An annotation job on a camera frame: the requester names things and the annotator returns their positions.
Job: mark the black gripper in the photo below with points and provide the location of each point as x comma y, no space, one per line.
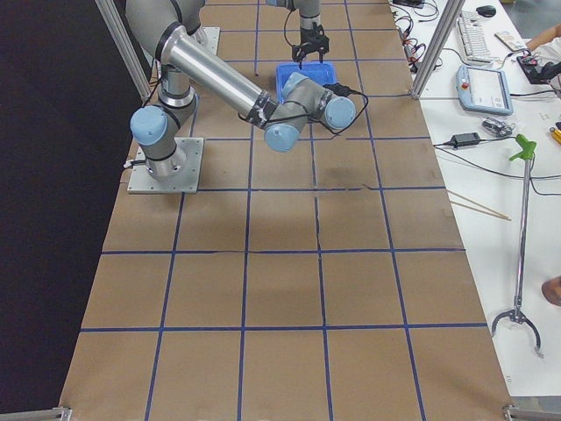
309,35

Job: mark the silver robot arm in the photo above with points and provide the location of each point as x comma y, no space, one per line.
170,31
309,13

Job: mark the blue plastic tray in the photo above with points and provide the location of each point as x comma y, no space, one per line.
307,74

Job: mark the white keyboard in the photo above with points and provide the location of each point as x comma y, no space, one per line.
473,49

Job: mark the black power adapter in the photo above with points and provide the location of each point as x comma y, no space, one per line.
465,139

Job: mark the robot teach pendant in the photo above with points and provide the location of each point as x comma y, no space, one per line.
483,90

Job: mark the black computer mouse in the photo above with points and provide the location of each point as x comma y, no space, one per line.
486,11

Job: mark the wooden chopstick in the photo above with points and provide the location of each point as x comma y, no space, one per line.
454,196
478,210

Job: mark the white smartphone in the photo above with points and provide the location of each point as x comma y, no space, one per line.
512,42

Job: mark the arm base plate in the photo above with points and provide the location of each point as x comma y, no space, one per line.
179,173
208,37

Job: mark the aluminium frame post right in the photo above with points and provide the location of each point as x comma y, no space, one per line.
447,20

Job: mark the aluminium frame post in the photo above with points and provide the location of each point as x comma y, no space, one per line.
447,20
122,40

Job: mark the aluminium frame post left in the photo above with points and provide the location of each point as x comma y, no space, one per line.
122,40

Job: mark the green handled reacher grabber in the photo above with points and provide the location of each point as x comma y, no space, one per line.
515,314

